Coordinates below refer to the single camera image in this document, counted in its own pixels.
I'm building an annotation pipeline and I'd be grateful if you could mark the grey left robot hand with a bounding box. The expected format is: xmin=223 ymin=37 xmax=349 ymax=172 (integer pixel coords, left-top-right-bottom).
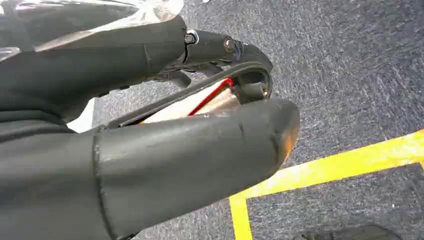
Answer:
xmin=0 ymin=15 xmax=301 ymax=240

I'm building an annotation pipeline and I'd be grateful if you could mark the yellow floor tape strip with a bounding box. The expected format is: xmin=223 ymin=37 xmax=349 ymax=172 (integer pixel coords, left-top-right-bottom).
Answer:
xmin=229 ymin=196 xmax=254 ymax=240
xmin=229 ymin=129 xmax=424 ymax=201

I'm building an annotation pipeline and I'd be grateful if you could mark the black robot foot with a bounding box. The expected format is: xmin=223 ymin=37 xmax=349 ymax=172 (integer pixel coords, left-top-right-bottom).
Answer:
xmin=292 ymin=224 xmax=404 ymax=240

